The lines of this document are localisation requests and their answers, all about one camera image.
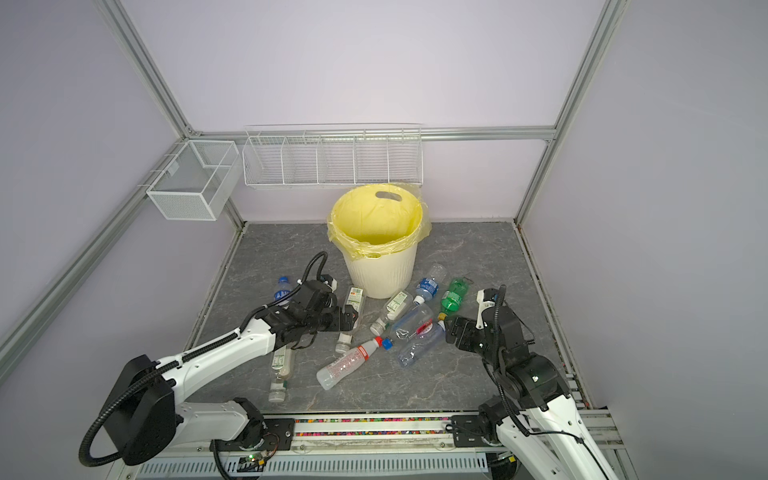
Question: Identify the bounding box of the tall bottle red green label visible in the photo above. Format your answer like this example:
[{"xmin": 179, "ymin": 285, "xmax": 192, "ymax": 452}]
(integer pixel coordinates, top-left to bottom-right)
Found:
[{"xmin": 335, "ymin": 286, "xmax": 365, "ymax": 356}]

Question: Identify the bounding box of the clear bottle white Ganten cap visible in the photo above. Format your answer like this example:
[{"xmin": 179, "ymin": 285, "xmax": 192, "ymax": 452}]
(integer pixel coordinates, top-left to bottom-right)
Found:
[{"xmin": 397, "ymin": 321, "xmax": 445, "ymax": 368}]

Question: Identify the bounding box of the clear bottle red label blue cap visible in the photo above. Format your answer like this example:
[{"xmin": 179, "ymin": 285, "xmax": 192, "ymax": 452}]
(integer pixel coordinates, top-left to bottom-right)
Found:
[{"xmin": 378, "ymin": 304, "xmax": 435, "ymax": 350}]

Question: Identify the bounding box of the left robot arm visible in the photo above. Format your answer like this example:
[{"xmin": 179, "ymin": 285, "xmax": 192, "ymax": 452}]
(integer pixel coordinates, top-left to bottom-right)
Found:
[{"xmin": 78, "ymin": 278, "xmax": 358, "ymax": 467}]

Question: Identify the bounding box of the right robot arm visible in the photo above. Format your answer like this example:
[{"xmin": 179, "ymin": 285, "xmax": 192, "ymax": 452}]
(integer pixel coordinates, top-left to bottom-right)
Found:
[{"xmin": 445, "ymin": 303, "xmax": 617, "ymax": 479}]

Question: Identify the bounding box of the cream plastic waste bin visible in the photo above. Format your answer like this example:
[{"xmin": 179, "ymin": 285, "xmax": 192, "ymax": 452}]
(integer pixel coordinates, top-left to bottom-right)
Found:
[{"xmin": 329, "ymin": 184, "xmax": 426, "ymax": 300}]

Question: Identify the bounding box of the yellow bin liner bag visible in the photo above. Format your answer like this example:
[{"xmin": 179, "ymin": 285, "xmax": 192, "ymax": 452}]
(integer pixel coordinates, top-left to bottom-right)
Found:
[{"xmin": 327, "ymin": 183, "xmax": 432, "ymax": 260}]

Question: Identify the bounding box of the green Sprite bottle yellow cap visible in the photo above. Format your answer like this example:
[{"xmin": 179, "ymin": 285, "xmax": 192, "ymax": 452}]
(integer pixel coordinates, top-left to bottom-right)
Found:
[{"xmin": 438, "ymin": 277, "xmax": 471, "ymax": 320}]

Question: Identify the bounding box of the small bottle blue cap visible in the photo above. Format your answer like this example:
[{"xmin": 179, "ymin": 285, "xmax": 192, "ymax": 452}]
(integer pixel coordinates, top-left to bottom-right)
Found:
[{"xmin": 274, "ymin": 276, "xmax": 293, "ymax": 304}]

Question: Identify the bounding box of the clear bottle green white label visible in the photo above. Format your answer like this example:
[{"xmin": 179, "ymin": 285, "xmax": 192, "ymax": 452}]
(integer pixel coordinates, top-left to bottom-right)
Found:
[{"xmin": 369, "ymin": 291, "xmax": 413, "ymax": 336}]

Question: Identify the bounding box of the clear bottle blue label white cap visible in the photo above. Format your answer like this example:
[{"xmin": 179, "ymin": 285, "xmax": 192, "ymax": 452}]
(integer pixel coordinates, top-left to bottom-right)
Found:
[{"xmin": 414, "ymin": 263, "xmax": 447, "ymax": 304}]

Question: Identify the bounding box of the clear bottle green label front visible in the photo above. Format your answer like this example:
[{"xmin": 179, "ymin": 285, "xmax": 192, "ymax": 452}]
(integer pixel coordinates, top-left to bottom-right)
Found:
[{"xmin": 268, "ymin": 346, "xmax": 295, "ymax": 403}]

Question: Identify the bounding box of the white mesh box basket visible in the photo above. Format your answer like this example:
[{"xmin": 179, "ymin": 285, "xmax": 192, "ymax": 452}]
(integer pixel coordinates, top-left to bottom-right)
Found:
[{"xmin": 147, "ymin": 140, "xmax": 242, "ymax": 221}]

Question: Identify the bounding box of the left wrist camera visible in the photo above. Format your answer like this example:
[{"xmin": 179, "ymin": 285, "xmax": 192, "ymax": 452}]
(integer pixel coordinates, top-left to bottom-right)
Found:
[{"xmin": 316, "ymin": 274, "xmax": 338, "ymax": 292}]

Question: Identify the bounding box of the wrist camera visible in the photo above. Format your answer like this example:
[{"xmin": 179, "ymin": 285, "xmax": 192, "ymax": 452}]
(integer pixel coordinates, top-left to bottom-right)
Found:
[
  {"xmin": 476, "ymin": 288, "xmax": 498, "ymax": 330},
  {"xmin": 316, "ymin": 274, "xmax": 338, "ymax": 292}
]

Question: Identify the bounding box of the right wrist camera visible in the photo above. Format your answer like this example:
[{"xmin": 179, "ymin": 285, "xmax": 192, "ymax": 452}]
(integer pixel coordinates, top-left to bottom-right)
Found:
[{"xmin": 476, "ymin": 288, "xmax": 498, "ymax": 330}]

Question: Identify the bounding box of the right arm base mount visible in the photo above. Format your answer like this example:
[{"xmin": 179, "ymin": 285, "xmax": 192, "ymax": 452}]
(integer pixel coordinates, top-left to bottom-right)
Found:
[{"xmin": 445, "ymin": 414, "xmax": 502, "ymax": 448}]

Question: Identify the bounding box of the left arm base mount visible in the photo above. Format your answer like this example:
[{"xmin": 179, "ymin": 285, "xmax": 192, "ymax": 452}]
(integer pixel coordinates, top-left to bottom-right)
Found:
[{"xmin": 216, "ymin": 417, "xmax": 296, "ymax": 453}]

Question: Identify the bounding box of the white vented cable duct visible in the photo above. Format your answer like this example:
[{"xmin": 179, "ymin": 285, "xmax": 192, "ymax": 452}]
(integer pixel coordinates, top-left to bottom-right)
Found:
[{"xmin": 137, "ymin": 452, "xmax": 490, "ymax": 479}]

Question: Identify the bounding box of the aluminium front rail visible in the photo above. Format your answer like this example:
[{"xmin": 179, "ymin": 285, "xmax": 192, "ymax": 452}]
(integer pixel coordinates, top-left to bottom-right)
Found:
[{"xmin": 110, "ymin": 409, "xmax": 625, "ymax": 460}]

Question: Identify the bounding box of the white wire shelf basket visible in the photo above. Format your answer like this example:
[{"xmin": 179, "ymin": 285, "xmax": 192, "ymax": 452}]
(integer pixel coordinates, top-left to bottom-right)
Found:
[{"xmin": 242, "ymin": 123, "xmax": 424, "ymax": 188}]

